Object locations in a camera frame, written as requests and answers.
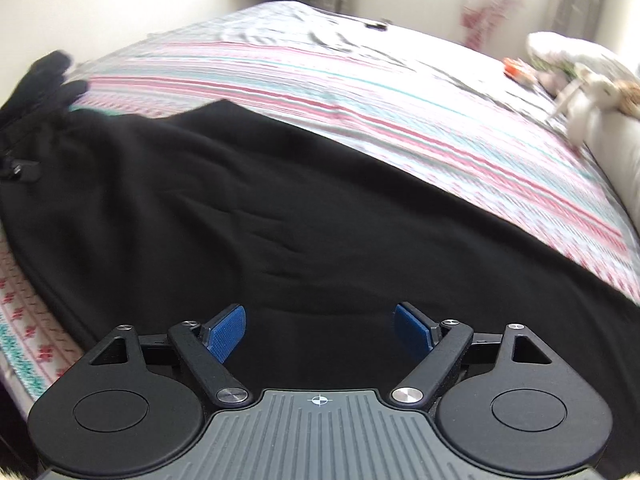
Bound orange tissue pack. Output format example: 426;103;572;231
502;58;535;80

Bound patterned red green bed blanket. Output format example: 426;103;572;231
0;0;640;401

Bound black pants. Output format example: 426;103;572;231
0;98;640;411

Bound long grey rolled quilt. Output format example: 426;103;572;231
565;89;639;231

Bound pink patterned hanging cloth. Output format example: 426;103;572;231
460;0;512;51

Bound white plush bunny toy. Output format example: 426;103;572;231
549;63;639;148

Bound white floral pillow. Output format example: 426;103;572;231
526;32;638;81

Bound pink plush toy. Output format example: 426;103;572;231
535;70;572;99

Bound black garment pile at bedside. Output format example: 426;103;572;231
1;50;90;182

